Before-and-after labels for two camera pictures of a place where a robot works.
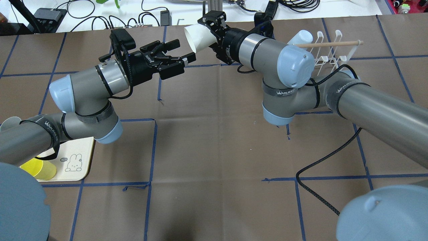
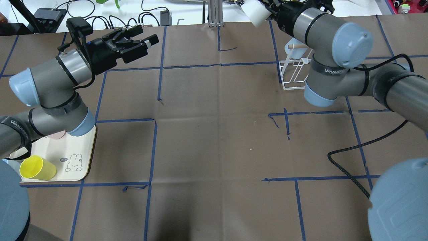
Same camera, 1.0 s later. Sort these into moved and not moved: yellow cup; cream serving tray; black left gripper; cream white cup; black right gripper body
Moved: black left gripper; cream white cup; black right gripper body
Not moved: yellow cup; cream serving tray
